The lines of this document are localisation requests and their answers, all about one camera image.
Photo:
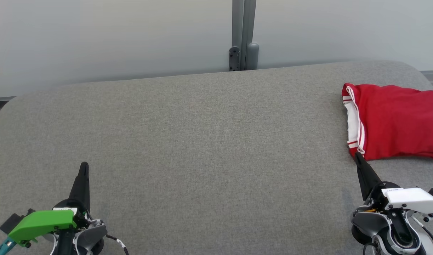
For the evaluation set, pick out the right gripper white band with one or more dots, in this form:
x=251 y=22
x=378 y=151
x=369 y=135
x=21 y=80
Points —
x=411 y=199

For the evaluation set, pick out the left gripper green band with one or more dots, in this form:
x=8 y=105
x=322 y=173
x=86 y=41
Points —
x=39 y=223

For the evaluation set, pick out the red white striped jersey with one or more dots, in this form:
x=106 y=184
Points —
x=397 y=120

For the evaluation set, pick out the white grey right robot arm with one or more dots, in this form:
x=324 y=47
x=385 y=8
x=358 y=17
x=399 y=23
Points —
x=368 y=223

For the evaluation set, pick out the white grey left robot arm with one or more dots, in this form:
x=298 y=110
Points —
x=89 y=235

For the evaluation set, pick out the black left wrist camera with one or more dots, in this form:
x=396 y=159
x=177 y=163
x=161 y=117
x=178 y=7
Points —
x=11 y=222

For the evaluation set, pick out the grey metal partition post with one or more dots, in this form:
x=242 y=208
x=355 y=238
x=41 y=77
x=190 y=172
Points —
x=243 y=35

